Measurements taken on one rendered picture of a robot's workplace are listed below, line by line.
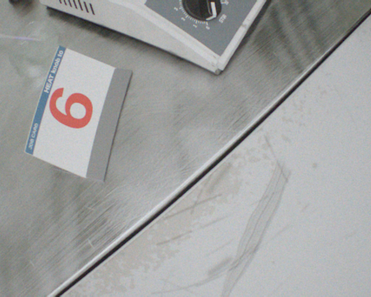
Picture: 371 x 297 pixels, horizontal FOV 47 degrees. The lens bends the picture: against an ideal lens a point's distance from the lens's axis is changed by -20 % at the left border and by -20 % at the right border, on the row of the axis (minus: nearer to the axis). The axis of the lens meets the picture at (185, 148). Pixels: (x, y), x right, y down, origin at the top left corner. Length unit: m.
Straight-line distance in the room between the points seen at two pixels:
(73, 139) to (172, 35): 0.10
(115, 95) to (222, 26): 0.10
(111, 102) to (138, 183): 0.06
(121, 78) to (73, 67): 0.04
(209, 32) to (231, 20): 0.02
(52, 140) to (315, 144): 0.20
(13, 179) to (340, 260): 0.28
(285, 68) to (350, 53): 0.08
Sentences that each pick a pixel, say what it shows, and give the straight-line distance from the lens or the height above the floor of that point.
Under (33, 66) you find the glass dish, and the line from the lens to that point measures 0.40.
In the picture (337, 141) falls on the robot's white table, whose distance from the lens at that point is 0.39.
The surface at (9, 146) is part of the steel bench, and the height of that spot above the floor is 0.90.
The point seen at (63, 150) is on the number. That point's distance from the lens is 0.37.
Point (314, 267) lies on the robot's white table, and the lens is 0.36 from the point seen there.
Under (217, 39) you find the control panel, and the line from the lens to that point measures 0.37.
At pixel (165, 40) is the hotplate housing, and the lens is 0.37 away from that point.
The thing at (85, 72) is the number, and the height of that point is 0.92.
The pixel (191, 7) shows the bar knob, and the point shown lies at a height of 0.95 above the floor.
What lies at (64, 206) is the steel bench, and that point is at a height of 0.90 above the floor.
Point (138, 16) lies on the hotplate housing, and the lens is 0.36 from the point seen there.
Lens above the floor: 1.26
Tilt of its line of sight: 73 degrees down
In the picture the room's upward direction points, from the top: 8 degrees counter-clockwise
